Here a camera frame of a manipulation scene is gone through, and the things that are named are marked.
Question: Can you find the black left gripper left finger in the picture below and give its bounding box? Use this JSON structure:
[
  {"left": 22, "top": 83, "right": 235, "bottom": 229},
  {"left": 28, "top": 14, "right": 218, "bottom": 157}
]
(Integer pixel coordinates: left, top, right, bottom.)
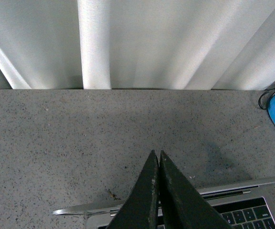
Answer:
[{"left": 107, "top": 150, "right": 159, "bottom": 229}]

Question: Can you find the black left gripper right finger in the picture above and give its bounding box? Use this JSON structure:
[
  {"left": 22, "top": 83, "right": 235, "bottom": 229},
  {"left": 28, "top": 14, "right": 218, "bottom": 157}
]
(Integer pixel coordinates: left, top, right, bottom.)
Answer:
[{"left": 159, "top": 151, "right": 232, "bottom": 229}]

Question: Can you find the silver laptop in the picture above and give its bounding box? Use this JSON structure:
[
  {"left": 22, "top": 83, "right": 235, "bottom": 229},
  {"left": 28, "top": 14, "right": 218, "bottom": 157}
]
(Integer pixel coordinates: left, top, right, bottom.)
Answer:
[{"left": 53, "top": 177, "right": 275, "bottom": 229}]

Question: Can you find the white curtain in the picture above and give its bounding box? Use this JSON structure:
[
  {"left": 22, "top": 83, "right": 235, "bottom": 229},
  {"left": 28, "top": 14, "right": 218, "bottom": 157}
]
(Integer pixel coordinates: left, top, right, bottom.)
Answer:
[{"left": 0, "top": 0, "right": 275, "bottom": 90}]

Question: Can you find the black lamp cable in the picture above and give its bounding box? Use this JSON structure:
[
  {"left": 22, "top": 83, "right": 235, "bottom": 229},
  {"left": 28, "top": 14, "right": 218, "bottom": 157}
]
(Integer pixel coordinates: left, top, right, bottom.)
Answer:
[{"left": 258, "top": 82, "right": 275, "bottom": 110}]

